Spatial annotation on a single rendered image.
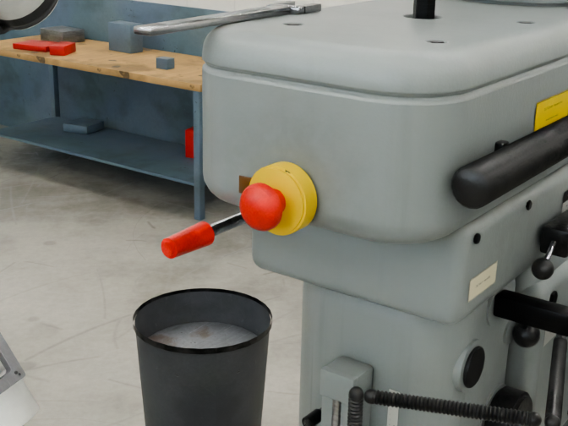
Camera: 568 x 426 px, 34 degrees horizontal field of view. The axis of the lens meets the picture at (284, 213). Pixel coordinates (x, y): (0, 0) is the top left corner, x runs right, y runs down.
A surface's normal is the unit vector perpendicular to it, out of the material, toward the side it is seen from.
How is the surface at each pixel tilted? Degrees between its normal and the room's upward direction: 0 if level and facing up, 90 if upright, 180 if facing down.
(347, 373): 0
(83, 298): 0
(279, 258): 90
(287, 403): 0
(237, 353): 94
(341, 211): 90
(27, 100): 90
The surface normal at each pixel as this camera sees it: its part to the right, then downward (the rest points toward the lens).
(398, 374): -0.51, 0.27
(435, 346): 0.06, 0.33
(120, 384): 0.02, -0.95
